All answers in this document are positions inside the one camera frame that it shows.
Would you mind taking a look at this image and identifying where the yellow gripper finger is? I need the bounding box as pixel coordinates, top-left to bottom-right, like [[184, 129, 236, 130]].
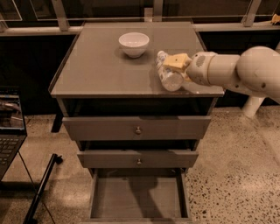
[[163, 53, 189, 72]]

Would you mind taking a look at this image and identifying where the clear plastic water bottle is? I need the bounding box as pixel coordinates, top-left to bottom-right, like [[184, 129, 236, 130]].
[[156, 51, 184, 92]]

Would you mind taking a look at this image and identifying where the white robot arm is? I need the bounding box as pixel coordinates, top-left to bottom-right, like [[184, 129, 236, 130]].
[[163, 46, 280, 103]]

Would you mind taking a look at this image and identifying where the grey top drawer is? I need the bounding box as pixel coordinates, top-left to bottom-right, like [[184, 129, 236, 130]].
[[63, 115, 211, 141]]

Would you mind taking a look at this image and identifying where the grey drawer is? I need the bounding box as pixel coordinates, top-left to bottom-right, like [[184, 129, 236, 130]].
[[63, 115, 211, 141], [85, 168, 194, 224], [77, 150, 199, 168]]

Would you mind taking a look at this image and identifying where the grey drawer cabinet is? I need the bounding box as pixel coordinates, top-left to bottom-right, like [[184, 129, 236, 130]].
[[48, 20, 228, 224]]

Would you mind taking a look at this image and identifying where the grey middle drawer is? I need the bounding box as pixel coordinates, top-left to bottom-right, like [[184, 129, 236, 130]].
[[77, 150, 199, 168]]

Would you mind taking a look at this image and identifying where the grey bottom drawer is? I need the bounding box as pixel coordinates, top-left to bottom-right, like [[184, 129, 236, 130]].
[[85, 168, 194, 224]]

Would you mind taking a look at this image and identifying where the white ceramic bowl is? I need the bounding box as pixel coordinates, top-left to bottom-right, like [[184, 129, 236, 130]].
[[118, 32, 150, 58]]

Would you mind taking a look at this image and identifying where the white pillar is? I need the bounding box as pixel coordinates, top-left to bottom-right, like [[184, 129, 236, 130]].
[[241, 96, 264, 117]]

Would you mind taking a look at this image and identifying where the metal railing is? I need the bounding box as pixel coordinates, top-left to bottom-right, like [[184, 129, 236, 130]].
[[0, 0, 280, 35]]

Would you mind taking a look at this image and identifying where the black laptop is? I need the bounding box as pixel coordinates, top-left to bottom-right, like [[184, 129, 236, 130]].
[[0, 86, 27, 180]]

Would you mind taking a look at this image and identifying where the black stand bar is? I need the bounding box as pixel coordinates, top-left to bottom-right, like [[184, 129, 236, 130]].
[[23, 154, 63, 224]]

